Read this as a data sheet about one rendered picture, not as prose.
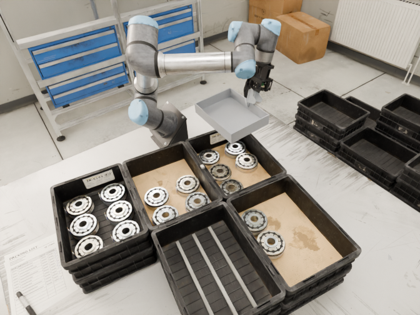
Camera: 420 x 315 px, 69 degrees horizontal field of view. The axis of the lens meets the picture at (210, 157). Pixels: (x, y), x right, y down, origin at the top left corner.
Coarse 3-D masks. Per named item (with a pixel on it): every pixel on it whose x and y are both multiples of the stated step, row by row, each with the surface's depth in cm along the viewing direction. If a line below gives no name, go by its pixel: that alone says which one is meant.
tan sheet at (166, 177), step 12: (168, 168) 145; (180, 168) 144; (144, 180) 140; (156, 180) 139; (168, 180) 139; (144, 192) 134; (204, 192) 133; (144, 204) 130; (168, 204) 129; (180, 204) 129
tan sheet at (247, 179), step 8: (224, 144) 155; (224, 152) 151; (248, 152) 150; (224, 160) 147; (232, 160) 147; (232, 168) 143; (232, 176) 139; (240, 176) 139; (248, 176) 139; (256, 176) 139; (264, 176) 138; (248, 184) 135
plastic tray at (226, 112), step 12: (216, 96) 142; (228, 96) 146; (240, 96) 140; (204, 108) 142; (216, 108) 141; (228, 108) 140; (240, 108) 140; (252, 108) 135; (204, 120) 136; (216, 120) 135; (228, 120) 134; (240, 120) 134; (252, 120) 133; (264, 120) 128; (228, 132) 122; (240, 132) 123
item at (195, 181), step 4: (184, 176) 136; (188, 176) 136; (192, 176) 136; (180, 180) 135; (192, 180) 134; (196, 180) 134; (176, 184) 133; (180, 184) 133; (196, 184) 133; (180, 188) 132; (184, 188) 131; (188, 188) 131; (192, 188) 131; (196, 188) 131; (184, 192) 130; (188, 192) 130
